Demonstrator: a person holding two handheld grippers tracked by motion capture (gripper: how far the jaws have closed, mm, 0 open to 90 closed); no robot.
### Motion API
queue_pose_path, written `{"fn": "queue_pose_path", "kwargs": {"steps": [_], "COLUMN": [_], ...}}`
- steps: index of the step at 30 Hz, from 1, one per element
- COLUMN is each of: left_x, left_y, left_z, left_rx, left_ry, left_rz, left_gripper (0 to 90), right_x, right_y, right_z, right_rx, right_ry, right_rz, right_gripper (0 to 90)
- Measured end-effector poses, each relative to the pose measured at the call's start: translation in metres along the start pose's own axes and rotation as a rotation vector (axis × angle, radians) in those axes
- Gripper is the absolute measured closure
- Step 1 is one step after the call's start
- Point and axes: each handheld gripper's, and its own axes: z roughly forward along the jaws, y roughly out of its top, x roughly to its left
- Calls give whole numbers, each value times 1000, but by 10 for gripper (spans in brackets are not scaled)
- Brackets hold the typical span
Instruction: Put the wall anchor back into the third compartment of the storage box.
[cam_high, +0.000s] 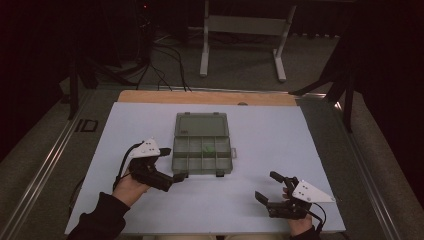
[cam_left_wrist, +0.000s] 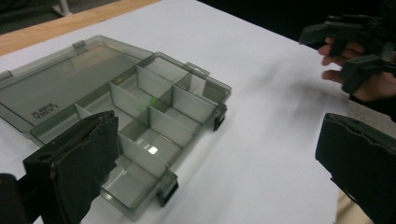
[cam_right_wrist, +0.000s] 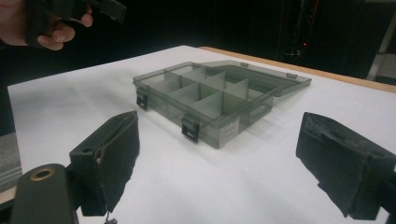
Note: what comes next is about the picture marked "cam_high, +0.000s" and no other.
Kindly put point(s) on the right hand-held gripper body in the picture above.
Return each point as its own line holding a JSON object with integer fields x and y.
{"x": 310, "y": 193}

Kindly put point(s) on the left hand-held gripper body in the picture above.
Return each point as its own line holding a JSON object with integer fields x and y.
{"x": 146, "y": 150}

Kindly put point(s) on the clear grey compartment box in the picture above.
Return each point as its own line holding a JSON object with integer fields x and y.
{"x": 201, "y": 133}

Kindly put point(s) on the person's right hand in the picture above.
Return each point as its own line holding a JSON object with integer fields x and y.
{"x": 300, "y": 225}

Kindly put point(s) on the person's left hand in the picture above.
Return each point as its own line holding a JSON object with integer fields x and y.
{"x": 128, "y": 192}

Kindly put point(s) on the white table mat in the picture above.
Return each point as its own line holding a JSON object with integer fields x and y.
{"x": 260, "y": 143}

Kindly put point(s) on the black stand with slanted legs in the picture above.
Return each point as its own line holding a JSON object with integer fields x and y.
{"x": 73, "y": 90}

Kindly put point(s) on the black tripod stand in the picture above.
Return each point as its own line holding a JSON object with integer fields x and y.
{"x": 348, "y": 100}

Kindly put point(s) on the dark equipment with red light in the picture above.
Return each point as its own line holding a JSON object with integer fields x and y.
{"x": 145, "y": 20}

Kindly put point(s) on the white power strip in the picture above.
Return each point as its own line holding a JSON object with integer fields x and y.
{"x": 315, "y": 35}

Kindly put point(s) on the metal floor rail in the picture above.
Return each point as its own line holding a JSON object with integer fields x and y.
{"x": 360, "y": 160}
{"x": 40, "y": 170}
{"x": 216, "y": 89}

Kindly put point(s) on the white metal table frame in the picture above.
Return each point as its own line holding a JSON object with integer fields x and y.
{"x": 246, "y": 25}

